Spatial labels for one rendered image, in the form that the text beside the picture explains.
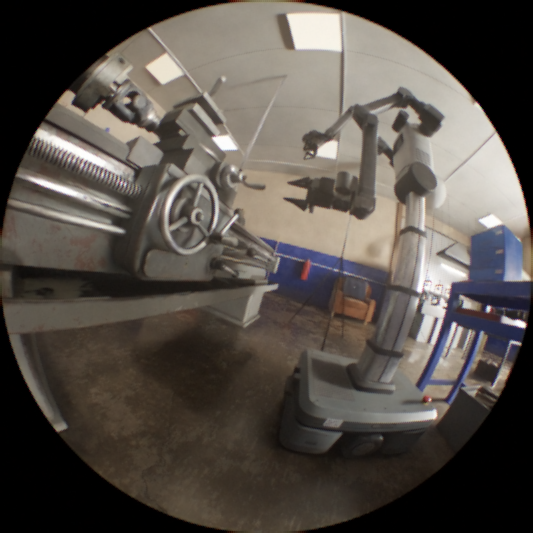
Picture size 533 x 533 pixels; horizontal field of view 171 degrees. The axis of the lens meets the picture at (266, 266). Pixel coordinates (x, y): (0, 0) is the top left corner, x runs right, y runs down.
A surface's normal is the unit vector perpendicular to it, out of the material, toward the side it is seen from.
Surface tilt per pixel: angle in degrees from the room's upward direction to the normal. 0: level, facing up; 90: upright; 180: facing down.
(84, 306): 90
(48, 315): 90
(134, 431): 0
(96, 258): 90
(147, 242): 90
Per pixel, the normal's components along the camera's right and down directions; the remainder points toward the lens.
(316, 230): -0.26, -0.07
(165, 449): 0.28, -0.96
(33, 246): 0.93, 0.27
